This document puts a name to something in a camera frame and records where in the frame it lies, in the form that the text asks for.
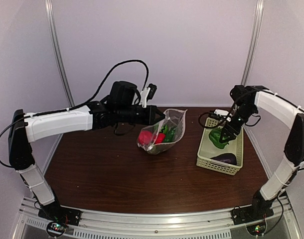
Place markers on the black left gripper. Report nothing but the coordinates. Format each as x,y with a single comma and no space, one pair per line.
149,119

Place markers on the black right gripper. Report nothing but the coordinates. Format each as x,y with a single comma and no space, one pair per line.
232,136

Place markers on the dark green toy vegetable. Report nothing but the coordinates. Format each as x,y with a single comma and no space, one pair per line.
214,138

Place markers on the green bumpy toy cucumber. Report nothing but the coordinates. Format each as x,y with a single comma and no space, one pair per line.
169,137

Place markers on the clear zip top bag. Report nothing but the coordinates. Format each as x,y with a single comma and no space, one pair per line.
173,118

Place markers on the purple toy eggplant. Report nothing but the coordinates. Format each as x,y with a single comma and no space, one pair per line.
228,158

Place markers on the red toy tomato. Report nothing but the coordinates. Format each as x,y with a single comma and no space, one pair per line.
159,139

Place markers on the red toy apple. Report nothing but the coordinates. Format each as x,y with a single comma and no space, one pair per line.
145,137

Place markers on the green striped toy watermelon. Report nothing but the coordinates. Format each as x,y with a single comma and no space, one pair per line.
164,130

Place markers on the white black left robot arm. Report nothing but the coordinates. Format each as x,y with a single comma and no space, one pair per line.
124,104

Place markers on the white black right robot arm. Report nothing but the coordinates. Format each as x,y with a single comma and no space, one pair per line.
249,100

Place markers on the pale green perforated basket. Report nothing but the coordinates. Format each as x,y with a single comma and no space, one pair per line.
207,150

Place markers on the right round circuit board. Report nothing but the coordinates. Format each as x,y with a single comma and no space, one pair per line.
256,229

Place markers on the round circuit board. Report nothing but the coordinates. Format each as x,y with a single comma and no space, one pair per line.
256,229
55,229

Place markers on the left round circuit board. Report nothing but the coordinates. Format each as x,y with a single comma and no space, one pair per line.
55,229

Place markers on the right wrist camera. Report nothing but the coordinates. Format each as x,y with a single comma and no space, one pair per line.
218,114

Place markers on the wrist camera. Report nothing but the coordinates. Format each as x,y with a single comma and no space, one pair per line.
218,114
147,94

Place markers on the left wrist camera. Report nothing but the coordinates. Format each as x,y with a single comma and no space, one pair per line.
147,94

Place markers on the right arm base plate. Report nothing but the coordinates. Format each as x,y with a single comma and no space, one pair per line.
243,215

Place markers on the front aluminium rail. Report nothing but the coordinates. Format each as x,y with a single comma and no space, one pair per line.
216,224

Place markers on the back right aluminium post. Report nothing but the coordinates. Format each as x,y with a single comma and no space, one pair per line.
257,23

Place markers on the aluminium post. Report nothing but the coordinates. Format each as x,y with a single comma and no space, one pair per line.
57,51
257,23

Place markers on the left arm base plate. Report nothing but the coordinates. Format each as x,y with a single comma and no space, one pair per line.
60,214

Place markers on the back left aluminium post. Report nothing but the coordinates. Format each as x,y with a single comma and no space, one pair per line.
57,51

